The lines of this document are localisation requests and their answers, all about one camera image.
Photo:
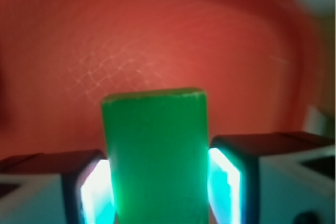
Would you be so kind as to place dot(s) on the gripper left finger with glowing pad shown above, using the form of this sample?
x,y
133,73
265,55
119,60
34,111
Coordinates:
x,y
68,187

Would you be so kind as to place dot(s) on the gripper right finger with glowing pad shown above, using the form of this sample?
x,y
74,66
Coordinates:
x,y
272,178

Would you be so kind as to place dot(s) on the green rectangular block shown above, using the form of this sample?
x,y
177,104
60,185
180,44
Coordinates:
x,y
157,143

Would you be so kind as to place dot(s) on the red plastic tray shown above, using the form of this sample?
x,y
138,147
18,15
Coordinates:
x,y
258,61

